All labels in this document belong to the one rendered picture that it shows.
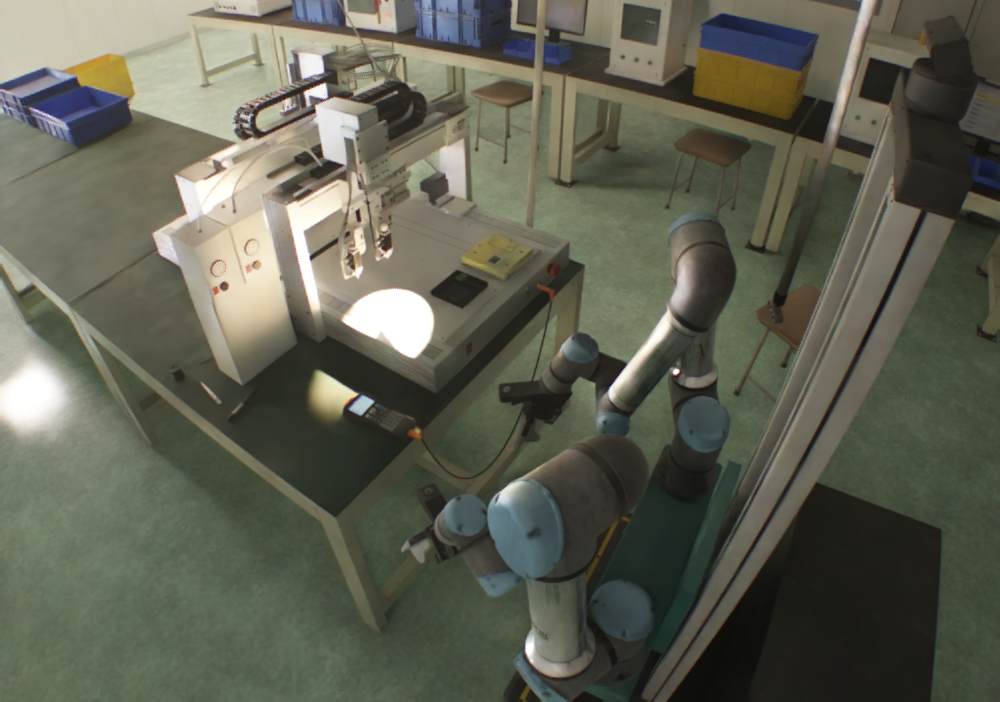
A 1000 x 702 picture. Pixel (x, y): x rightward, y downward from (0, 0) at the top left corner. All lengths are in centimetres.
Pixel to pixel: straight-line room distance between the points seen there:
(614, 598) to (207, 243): 119
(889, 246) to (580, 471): 43
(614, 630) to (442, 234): 142
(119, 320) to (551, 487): 180
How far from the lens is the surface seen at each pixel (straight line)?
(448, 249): 203
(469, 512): 113
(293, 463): 161
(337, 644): 218
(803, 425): 81
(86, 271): 266
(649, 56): 396
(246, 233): 165
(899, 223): 65
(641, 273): 346
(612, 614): 114
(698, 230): 125
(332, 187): 173
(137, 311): 230
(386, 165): 169
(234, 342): 176
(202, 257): 159
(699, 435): 141
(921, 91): 75
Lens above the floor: 199
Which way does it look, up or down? 41 degrees down
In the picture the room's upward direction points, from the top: straight up
